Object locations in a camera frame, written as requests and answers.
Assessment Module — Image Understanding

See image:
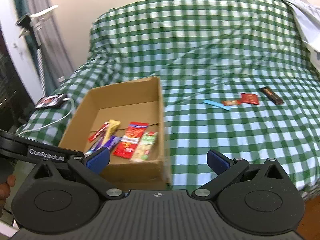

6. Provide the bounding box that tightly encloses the white plastic hanger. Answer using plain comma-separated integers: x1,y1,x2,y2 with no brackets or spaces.
17,4,59,38

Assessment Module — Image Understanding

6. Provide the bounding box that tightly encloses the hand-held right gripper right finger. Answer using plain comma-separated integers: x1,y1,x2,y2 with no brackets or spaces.
191,149,288,200

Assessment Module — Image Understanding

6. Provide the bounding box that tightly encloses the red white black snack bar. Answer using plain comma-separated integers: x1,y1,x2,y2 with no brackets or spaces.
88,120,110,142

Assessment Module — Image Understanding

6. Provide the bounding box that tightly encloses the white charging cable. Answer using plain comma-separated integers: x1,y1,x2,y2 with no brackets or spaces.
16,97,75,135

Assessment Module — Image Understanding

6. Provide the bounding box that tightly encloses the blue stick packet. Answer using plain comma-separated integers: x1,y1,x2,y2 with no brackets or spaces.
202,99,232,111

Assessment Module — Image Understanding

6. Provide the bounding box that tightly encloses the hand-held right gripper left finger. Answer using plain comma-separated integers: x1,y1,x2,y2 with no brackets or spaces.
30,147,127,200

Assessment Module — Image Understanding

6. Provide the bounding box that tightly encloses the brown cardboard box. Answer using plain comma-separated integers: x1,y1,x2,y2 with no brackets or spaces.
58,76,173,190

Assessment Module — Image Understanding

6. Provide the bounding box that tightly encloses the black smartphone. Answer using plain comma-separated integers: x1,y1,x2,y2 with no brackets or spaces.
34,93,68,110

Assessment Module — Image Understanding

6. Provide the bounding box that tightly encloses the black garment steamer head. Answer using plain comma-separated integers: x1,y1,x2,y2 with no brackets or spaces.
15,14,40,50

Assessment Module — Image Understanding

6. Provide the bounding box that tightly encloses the silver purple snack packet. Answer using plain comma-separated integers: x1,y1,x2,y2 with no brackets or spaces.
84,134,105,155

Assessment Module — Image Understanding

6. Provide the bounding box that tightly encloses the red square packet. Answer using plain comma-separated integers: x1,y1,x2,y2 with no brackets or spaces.
240,92,260,105

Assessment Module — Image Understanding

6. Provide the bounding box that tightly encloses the green nut packet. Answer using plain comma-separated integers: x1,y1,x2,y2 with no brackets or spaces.
130,131,159,162

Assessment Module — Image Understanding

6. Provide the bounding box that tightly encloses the large red snack packet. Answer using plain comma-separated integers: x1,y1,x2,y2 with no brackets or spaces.
113,122,149,160

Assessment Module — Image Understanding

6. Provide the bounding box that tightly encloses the grey curtain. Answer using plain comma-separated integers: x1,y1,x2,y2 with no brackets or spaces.
24,0,74,80

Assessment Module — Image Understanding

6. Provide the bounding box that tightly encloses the silver steamer hose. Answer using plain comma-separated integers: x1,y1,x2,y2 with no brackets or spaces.
37,49,47,93

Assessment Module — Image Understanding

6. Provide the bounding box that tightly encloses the yellow snack bar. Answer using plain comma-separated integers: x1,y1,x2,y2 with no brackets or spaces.
101,119,121,145

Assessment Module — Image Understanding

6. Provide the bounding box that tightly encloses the white window frame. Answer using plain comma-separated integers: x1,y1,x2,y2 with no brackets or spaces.
0,0,42,103

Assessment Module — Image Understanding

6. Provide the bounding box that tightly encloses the green checkered bed cover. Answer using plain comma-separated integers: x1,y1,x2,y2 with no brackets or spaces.
16,0,320,198

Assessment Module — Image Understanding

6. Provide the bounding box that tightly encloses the person's left hand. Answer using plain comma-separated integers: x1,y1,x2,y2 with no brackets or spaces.
0,175,17,210

